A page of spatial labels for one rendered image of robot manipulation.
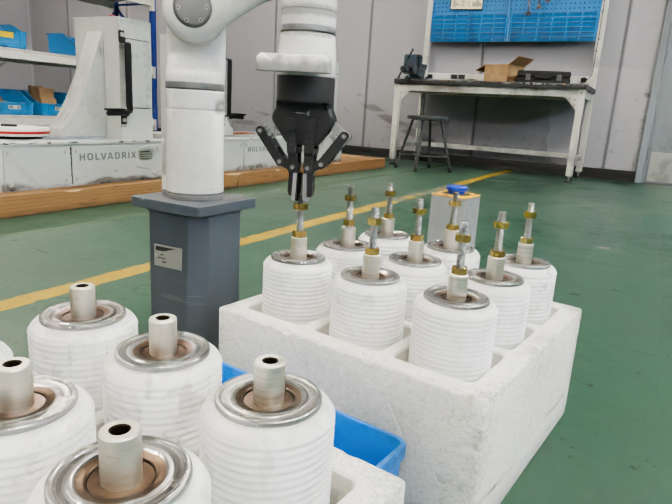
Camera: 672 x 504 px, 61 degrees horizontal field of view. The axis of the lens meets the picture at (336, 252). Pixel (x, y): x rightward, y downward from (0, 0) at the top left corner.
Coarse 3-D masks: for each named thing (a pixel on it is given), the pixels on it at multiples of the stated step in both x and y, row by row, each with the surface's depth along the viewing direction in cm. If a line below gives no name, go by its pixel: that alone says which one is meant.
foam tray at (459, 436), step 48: (240, 336) 77; (288, 336) 72; (528, 336) 79; (576, 336) 88; (336, 384) 68; (384, 384) 64; (432, 384) 60; (480, 384) 60; (528, 384) 69; (432, 432) 61; (480, 432) 58; (528, 432) 74; (432, 480) 62; (480, 480) 60
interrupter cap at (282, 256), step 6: (276, 252) 80; (282, 252) 80; (288, 252) 81; (312, 252) 82; (318, 252) 81; (276, 258) 77; (282, 258) 77; (288, 258) 79; (306, 258) 79; (312, 258) 78; (318, 258) 78; (324, 258) 78; (294, 264) 75; (300, 264) 75; (306, 264) 76; (312, 264) 76
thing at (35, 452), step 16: (80, 400) 39; (64, 416) 37; (80, 416) 38; (32, 432) 35; (48, 432) 35; (64, 432) 36; (80, 432) 37; (0, 448) 34; (16, 448) 34; (32, 448) 34; (48, 448) 35; (64, 448) 36; (0, 464) 34; (16, 464) 34; (32, 464) 35; (48, 464) 35; (0, 480) 34; (16, 480) 34; (32, 480) 35; (0, 496) 34; (16, 496) 35
